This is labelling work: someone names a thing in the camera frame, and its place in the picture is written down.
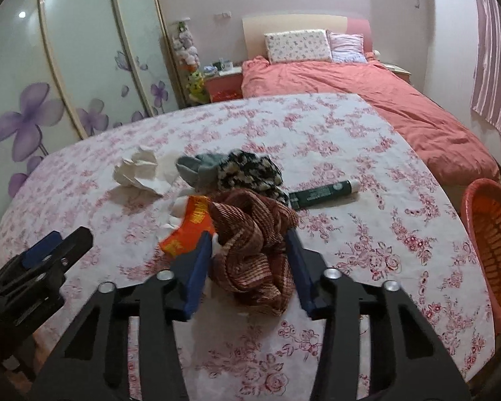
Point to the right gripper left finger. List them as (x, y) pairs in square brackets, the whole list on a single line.
[(90, 360)]

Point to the pink bedside table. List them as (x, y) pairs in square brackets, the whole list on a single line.
[(225, 86)]

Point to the black floral scrunchie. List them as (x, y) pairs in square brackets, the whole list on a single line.
[(241, 169)]

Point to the floral white pillow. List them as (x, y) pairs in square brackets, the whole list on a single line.
[(298, 45)]

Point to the floral sliding wardrobe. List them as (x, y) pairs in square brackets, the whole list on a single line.
[(72, 69)]

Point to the pink striped pillow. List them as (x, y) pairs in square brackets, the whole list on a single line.
[(347, 47)]

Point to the hanging plush toys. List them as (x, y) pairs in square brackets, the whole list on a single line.
[(189, 65)]

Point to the pink striped curtain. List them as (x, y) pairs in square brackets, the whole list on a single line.
[(486, 96)]

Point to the orange plastic basket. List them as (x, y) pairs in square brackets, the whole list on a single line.
[(481, 216)]

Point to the right bedside table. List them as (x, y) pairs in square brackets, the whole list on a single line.
[(400, 72)]

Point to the dark green tube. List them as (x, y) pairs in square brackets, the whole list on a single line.
[(314, 196)]

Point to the floral pink white tablecloth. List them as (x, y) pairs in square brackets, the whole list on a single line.
[(400, 226)]

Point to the grey green sock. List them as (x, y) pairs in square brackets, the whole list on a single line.
[(200, 171)]

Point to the beige pink headboard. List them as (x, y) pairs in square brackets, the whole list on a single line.
[(255, 27)]

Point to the crumpled white paper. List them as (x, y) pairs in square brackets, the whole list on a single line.
[(147, 171)]

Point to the coral pink duvet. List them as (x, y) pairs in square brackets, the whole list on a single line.
[(452, 152)]

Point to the brown striped scrunchie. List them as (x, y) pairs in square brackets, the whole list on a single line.
[(252, 262)]

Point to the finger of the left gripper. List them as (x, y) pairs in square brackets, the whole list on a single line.
[(72, 248), (40, 250)]

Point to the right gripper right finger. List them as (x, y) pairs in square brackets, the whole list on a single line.
[(408, 361)]

